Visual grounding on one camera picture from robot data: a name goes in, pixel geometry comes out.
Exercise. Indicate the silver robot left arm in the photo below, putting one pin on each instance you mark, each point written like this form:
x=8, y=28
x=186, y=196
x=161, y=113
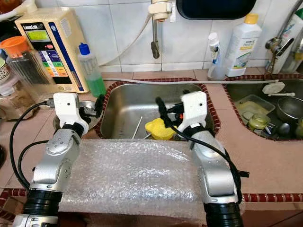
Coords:
x=61, y=156

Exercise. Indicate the cream water ioniser appliance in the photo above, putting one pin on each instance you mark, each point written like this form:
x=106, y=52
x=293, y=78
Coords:
x=57, y=15

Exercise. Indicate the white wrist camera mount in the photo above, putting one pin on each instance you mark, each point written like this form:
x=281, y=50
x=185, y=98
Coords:
x=66, y=111
x=194, y=109

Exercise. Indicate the thin white stick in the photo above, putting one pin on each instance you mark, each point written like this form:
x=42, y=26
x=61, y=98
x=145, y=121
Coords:
x=137, y=127

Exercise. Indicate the white blue tube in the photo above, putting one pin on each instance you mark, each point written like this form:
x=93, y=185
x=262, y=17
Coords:
x=214, y=47

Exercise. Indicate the thin white pipe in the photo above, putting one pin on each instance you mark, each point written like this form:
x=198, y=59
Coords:
x=170, y=81

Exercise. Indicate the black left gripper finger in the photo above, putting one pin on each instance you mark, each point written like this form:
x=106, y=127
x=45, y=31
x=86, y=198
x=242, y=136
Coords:
x=100, y=105

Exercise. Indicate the clear jar brown contents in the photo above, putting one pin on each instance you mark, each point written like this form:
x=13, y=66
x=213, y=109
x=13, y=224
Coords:
x=16, y=99

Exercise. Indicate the pale yellow plastic container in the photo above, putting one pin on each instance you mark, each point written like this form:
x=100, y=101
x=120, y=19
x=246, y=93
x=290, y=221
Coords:
x=253, y=106

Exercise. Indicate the stainless steel pot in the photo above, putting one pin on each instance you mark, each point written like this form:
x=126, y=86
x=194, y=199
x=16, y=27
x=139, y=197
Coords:
x=291, y=109

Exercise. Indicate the green soap bottle blue cap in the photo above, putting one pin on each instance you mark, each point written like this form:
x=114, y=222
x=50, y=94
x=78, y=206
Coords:
x=93, y=75

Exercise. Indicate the stainless sink basin with dishes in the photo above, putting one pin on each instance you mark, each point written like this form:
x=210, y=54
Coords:
x=241, y=90

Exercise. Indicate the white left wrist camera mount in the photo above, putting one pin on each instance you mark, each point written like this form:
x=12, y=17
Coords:
x=66, y=111

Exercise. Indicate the patterned container green lid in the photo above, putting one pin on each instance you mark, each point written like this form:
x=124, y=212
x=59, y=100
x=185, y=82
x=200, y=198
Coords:
x=4, y=71

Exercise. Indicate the yellow plastic cup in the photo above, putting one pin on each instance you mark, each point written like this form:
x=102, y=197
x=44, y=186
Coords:
x=158, y=130

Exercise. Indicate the stainless steel sink basin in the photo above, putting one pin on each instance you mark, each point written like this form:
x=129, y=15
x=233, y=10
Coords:
x=137, y=101

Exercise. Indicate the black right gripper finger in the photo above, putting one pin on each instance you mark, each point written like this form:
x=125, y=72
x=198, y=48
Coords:
x=185, y=92
x=164, y=113

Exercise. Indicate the clear bubble wrap sheet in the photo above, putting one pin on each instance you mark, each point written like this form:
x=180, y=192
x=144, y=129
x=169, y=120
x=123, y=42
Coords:
x=132, y=175

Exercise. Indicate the clear jar orange lid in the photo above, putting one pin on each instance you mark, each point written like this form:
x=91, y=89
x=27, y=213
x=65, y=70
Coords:
x=28, y=71

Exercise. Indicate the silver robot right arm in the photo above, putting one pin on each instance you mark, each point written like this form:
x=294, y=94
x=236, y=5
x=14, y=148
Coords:
x=213, y=175

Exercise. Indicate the white faucet filter head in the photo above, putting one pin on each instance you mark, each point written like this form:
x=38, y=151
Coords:
x=163, y=8

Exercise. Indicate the chrome tap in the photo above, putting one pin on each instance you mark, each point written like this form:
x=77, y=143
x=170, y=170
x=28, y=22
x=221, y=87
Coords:
x=281, y=45

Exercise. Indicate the white bottle yellow cap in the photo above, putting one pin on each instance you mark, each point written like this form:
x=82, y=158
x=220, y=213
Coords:
x=241, y=52

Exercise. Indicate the glass jar red contents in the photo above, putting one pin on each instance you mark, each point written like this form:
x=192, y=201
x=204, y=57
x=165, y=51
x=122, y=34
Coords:
x=9, y=4

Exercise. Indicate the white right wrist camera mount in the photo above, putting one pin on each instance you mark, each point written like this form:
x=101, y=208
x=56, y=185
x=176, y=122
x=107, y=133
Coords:
x=194, y=109

